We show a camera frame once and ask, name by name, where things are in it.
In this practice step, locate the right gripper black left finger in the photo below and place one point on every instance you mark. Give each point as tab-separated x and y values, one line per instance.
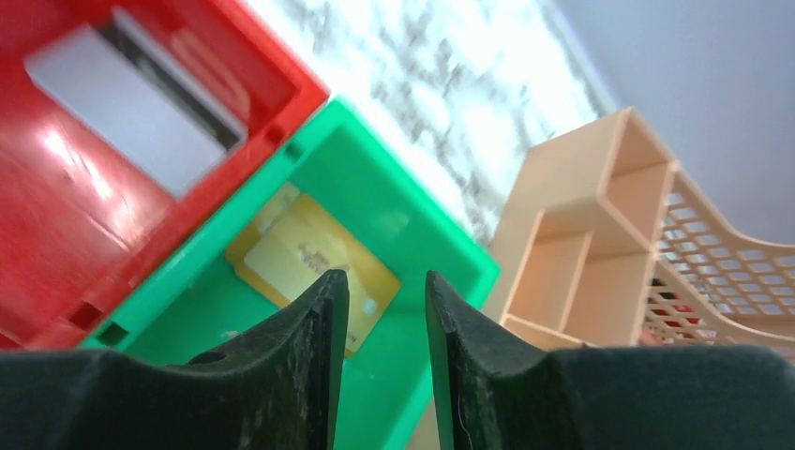
276	386

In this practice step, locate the green plastic bin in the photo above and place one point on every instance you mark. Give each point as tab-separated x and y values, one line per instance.
195	301

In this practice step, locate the red plastic bin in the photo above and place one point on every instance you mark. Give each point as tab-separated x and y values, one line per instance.
81	226

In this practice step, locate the white grey card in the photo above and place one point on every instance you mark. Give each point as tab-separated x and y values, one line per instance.
128	88

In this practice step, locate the gold card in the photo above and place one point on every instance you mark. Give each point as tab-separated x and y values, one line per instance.
372	286
290	256

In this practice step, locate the peach desk organizer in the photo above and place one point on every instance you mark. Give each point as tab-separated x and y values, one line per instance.
605	242

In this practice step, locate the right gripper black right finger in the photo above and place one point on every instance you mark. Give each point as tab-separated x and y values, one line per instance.
493	390

